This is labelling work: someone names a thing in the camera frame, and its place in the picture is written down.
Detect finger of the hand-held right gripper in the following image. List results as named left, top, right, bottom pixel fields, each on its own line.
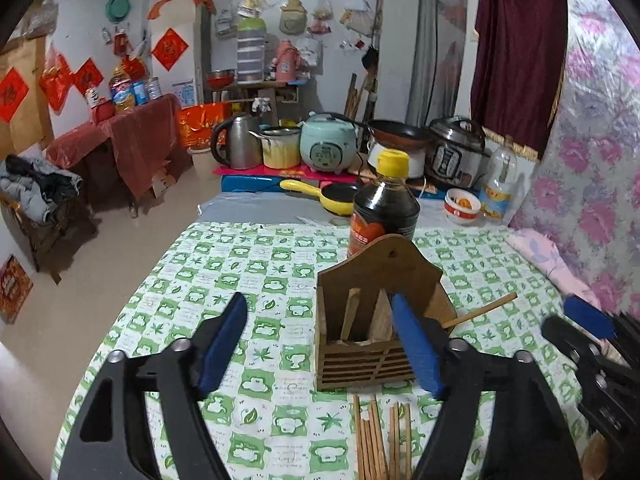
left=563, top=296, right=640, bottom=356
left=541, top=316, right=607, bottom=376

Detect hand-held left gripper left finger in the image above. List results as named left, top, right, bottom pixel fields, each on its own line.
left=59, top=292, right=249, bottom=480

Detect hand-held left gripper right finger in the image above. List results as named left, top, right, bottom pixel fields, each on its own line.
left=390, top=292, right=583, bottom=480

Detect wooden chopstick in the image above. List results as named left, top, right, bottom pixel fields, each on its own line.
left=442, top=292, right=518, bottom=330

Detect wooden chopstick holder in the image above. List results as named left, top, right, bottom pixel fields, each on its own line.
left=315, top=234, right=458, bottom=392

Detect pile of wooden chopsticks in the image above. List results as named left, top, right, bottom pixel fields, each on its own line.
left=352, top=392, right=413, bottom=480

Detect green checked tablecloth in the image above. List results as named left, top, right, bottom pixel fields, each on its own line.
left=50, top=220, right=601, bottom=480

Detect pink floral cloth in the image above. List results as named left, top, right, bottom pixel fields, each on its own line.
left=505, top=227, right=603, bottom=311

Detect dark soy sauce bottle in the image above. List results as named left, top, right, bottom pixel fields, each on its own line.
left=346, top=149, right=421, bottom=260

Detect red and white bowl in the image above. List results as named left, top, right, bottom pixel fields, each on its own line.
left=444, top=187, right=482, bottom=225

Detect clear bottle yellow label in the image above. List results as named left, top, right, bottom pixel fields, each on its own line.
left=479, top=135, right=518, bottom=220

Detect blue board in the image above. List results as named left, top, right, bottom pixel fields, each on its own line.
left=220, top=175, right=361, bottom=193

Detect small yellow frying pan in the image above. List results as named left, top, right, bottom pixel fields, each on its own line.
left=279, top=178, right=363, bottom=217

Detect cardboard box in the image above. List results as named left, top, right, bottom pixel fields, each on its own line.
left=150, top=160, right=193, bottom=198

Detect floral patterned sheet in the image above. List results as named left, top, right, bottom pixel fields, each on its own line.
left=507, top=0, right=640, bottom=321

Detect white bucket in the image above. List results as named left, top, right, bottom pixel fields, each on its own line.
left=189, top=146, right=221, bottom=181

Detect pink mat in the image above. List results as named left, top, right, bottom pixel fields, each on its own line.
left=212, top=162, right=371, bottom=181

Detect white electric cooker base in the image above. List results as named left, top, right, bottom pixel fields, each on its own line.
left=366, top=140, right=426, bottom=179

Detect steel pressure cooker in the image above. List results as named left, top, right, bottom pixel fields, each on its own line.
left=425, top=116, right=493, bottom=193

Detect yellow enamel pot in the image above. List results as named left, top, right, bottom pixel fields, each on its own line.
left=248, top=126, right=302, bottom=170

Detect steel electric kettle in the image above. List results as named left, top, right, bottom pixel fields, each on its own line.
left=210, top=112, right=263, bottom=170

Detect dark wooden furniture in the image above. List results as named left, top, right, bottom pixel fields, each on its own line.
left=0, top=195, right=96, bottom=283

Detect dark frying pan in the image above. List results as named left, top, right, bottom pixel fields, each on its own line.
left=345, top=119, right=433, bottom=150

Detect light green rice cooker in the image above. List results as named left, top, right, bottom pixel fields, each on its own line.
left=299, top=111, right=358, bottom=176

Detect red printed box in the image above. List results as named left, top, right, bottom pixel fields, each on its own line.
left=0, top=255, right=35, bottom=323

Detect table with red cloth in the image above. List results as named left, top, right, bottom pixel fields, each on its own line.
left=45, top=94, right=193, bottom=201

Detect red and gold gift box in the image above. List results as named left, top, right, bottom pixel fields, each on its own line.
left=177, top=101, right=233, bottom=148

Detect pile of dark clothes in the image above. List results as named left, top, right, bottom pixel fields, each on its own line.
left=0, top=154, right=83, bottom=223

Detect leaning wooden sticks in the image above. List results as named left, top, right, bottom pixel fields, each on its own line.
left=345, top=72, right=381, bottom=121

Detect wooden stand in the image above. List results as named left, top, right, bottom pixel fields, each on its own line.
left=212, top=82, right=301, bottom=121

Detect cooking oil bottle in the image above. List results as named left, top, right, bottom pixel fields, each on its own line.
left=109, top=65, right=137, bottom=113

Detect pink thermos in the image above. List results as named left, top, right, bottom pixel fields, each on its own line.
left=274, top=40, right=303, bottom=83

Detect grey tiered steamer green lid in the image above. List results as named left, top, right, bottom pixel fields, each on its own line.
left=235, top=16, right=267, bottom=85

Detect white refrigerator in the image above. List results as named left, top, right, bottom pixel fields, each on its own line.
left=150, top=0, right=213, bottom=108

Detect red diamond paper poster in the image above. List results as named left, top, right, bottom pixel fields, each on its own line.
left=151, top=27, right=190, bottom=73
left=0, top=67, right=30, bottom=123
left=74, top=57, right=105, bottom=96

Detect white printed bag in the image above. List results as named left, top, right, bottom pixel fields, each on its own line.
left=295, top=37, right=323, bottom=68

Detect grey curtain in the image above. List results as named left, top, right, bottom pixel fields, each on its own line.
left=407, top=0, right=471, bottom=121

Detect crumpled red paper poster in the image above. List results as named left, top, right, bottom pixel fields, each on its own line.
left=39, top=52, right=73, bottom=111

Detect beige hanging pouch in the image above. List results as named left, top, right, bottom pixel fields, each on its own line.
left=278, top=0, right=307, bottom=36

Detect clear hanging plastic bag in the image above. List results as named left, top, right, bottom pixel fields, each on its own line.
left=307, top=0, right=335, bottom=36

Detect green round plate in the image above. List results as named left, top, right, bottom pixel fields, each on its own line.
left=105, top=0, right=132, bottom=23

